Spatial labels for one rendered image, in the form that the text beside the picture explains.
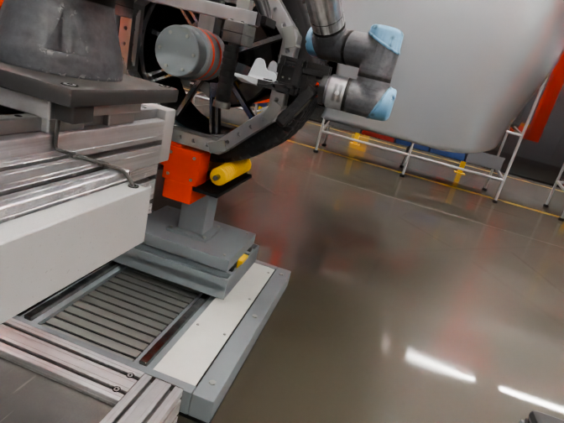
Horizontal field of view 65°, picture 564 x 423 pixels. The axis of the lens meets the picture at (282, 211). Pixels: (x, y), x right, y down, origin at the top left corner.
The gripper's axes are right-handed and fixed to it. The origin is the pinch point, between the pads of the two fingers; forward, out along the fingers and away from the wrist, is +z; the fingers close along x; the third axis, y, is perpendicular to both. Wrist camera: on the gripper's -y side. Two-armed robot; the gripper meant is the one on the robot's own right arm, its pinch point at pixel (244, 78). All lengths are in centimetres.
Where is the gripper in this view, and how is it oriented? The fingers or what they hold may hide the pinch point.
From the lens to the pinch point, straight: 110.0
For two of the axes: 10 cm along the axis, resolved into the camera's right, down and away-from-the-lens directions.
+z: -9.4, -2.9, 1.7
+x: -2.5, 2.6, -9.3
